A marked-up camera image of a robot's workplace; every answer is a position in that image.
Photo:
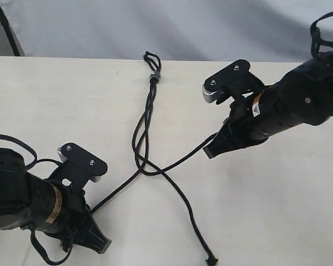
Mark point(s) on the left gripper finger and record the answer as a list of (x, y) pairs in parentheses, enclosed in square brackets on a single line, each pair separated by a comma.
[(92, 237)]

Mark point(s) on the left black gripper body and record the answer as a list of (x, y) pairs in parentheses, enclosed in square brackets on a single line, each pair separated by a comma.
[(75, 216)]

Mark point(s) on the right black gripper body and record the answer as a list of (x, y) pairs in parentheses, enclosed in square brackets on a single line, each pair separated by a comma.
[(236, 130)]

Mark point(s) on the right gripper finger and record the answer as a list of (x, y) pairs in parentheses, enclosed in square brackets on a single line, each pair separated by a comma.
[(222, 142)]

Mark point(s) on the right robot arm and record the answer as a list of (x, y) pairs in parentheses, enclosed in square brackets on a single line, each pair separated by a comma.
[(304, 95)]

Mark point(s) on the grey backdrop cloth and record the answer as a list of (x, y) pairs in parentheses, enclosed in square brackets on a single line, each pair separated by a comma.
[(258, 31)]

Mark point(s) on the black backdrop stand pole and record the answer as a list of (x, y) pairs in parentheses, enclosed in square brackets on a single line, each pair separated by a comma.
[(9, 34)]

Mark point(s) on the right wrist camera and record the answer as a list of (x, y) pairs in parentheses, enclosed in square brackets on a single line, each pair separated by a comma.
[(233, 81)]

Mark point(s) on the grey metal cable clamp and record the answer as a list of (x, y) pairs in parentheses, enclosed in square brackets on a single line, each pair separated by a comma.
[(155, 77)]

